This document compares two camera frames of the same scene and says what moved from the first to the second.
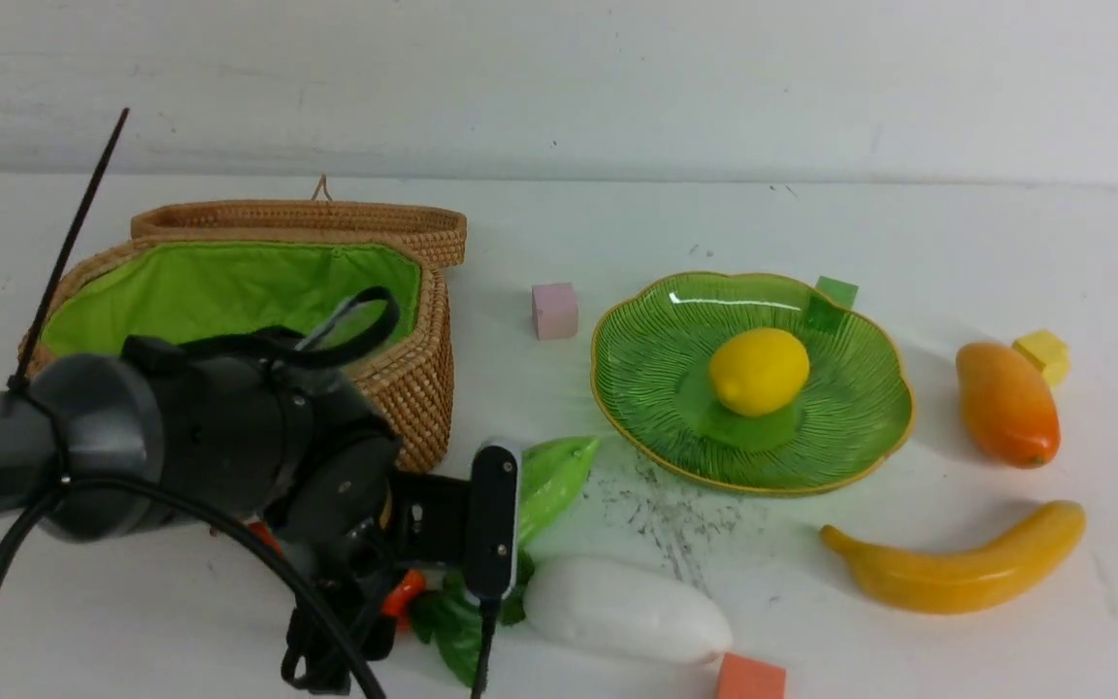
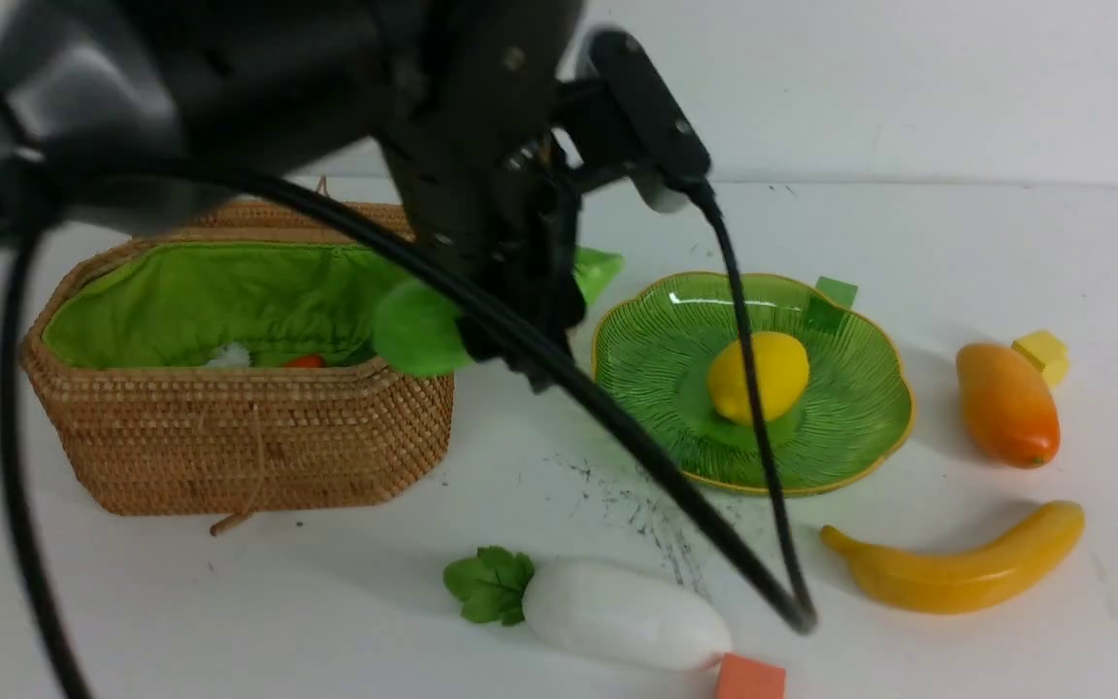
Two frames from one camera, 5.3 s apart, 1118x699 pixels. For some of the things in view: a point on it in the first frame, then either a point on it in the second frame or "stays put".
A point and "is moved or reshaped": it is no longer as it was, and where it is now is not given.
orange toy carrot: x=401 y=593 is moved or reshaped
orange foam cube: x=745 y=679 stays put
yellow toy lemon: x=759 y=371 stays put
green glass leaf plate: x=652 y=348 stays put
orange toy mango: x=1009 y=406 stays put
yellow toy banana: x=1003 y=571 stays put
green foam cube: x=839 y=293 stays put
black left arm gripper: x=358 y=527 -> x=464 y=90
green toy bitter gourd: x=550 y=473 -> x=416 y=330
